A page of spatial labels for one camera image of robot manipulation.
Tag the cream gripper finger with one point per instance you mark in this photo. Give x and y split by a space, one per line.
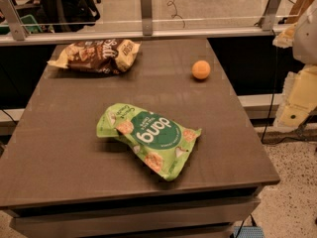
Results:
299 98
285 38

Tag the orange fruit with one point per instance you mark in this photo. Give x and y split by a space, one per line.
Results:
201 69

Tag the brown chip bag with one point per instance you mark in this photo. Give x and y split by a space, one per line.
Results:
111 57

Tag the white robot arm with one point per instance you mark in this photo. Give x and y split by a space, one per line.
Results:
304 46

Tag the green dang chip bag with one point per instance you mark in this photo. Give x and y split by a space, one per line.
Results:
160 143

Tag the blue box under table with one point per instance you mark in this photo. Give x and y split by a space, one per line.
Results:
248 232

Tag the grey table drawer cabinet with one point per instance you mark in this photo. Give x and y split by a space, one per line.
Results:
191 215

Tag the black office chair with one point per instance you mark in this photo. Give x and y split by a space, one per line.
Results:
70 15

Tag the green bin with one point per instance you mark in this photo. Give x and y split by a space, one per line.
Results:
29 22

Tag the glass barrier panel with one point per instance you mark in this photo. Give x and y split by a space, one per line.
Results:
172 19

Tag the right metal glass bracket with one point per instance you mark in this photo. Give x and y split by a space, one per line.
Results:
266 21

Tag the metal glass bracket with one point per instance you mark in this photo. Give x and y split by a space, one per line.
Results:
266 21
18 31
147 17

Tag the middle metal glass bracket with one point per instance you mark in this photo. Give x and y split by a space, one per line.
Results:
147 17

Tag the left metal glass bracket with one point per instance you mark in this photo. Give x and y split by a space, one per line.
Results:
18 31

